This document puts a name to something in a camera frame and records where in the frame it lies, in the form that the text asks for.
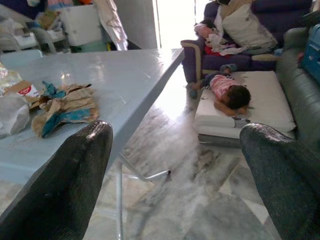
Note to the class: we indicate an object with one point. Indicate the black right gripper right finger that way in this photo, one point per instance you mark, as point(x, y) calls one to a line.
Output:
point(287, 180)

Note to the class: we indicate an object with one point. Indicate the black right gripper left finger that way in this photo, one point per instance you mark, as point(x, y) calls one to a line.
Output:
point(62, 180)

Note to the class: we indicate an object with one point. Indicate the brown teal paper bag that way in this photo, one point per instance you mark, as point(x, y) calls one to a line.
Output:
point(75, 102)

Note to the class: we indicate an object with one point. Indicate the white plastic bag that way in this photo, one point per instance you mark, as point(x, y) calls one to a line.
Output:
point(12, 115)

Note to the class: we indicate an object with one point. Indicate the white folded mattress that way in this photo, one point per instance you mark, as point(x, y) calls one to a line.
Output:
point(267, 100)

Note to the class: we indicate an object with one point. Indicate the green leather sofa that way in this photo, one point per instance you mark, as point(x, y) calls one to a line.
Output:
point(300, 87)

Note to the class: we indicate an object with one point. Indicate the cardboard piece with red logo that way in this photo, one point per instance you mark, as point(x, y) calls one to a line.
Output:
point(25, 91)

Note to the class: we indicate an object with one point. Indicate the child in pink striped shirt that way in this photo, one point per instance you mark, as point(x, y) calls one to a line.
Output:
point(225, 87)

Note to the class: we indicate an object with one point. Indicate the light blue folding table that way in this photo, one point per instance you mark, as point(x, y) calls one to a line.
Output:
point(112, 75)

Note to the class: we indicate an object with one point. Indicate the blue bag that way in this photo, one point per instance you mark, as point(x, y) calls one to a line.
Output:
point(312, 55)

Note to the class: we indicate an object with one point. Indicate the purple sofa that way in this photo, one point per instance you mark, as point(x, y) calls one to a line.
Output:
point(220, 62)

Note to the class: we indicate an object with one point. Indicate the white plastic chair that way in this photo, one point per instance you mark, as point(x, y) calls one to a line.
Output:
point(47, 37)

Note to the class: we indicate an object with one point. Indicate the white storage box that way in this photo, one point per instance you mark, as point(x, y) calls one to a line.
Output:
point(80, 25)

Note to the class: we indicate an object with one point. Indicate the white pillow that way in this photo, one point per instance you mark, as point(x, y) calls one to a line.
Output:
point(245, 27)

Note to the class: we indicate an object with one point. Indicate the pile of clothes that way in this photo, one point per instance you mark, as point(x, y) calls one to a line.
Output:
point(212, 37)

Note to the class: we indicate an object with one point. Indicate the white hanging garment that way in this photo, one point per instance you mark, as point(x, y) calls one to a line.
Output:
point(112, 25)

